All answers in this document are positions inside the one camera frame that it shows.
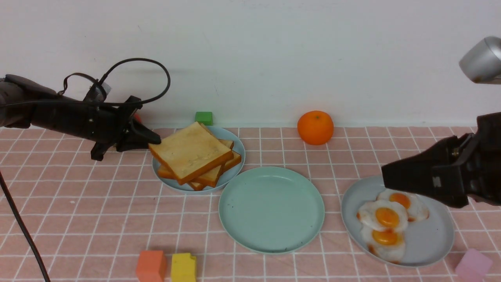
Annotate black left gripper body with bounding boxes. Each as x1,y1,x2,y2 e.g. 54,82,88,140
80,104,143,161

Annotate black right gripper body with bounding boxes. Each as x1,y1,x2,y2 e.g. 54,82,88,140
431,112,501,206

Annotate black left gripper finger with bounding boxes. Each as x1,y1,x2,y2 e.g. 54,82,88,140
116,117,162,152

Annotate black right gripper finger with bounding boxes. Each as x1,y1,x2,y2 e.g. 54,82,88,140
382,136,458,196

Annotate toast slice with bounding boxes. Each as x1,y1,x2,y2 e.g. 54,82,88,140
188,182,206,191
149,122,233,184
218,139,234,150
191,151,242,188

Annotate fried egg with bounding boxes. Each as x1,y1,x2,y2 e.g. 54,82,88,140
376,189,430,222
361,226,406,264
356,200,408,233

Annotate fried egg front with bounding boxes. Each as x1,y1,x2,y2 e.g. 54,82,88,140
361,226,406,264

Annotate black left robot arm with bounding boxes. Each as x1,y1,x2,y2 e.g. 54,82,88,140
1,74,161,161

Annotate red persimmon fruit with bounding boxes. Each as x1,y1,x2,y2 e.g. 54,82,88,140
133,112,142,123

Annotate fried egg back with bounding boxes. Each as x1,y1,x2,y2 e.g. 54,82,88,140
376,189,430,222

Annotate blue-grey egg plate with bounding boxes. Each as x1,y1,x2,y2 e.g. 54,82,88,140
341,176,455,268

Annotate green foam cube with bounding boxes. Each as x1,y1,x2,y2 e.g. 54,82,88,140
195,111,213,126

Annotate pink foam cube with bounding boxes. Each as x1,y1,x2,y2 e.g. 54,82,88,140
455,248,493,282

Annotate pink checkered tablecloth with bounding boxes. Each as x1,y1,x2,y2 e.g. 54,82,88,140
0,127,500,282

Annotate light blue bread plate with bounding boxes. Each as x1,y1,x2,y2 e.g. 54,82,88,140
152,126,246,195

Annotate orange fruit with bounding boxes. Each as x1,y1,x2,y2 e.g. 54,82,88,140
297,110,335,146

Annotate orange foam cube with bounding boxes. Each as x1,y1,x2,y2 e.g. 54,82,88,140
136,250,168,282

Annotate yellow foam cube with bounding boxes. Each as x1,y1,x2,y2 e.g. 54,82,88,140
170,252,197,282

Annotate mint green centre plate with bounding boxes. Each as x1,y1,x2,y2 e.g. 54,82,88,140
218,166,325,255

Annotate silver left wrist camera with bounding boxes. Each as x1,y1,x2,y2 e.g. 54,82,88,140
83,82,112,102

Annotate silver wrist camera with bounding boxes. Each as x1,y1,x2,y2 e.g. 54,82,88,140
459,36,501,85
83,82,112,102

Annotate black left camera cable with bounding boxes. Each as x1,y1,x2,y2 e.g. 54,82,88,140
0,58,171,282

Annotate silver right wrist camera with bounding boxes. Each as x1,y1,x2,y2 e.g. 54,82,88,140
459,36,501,85

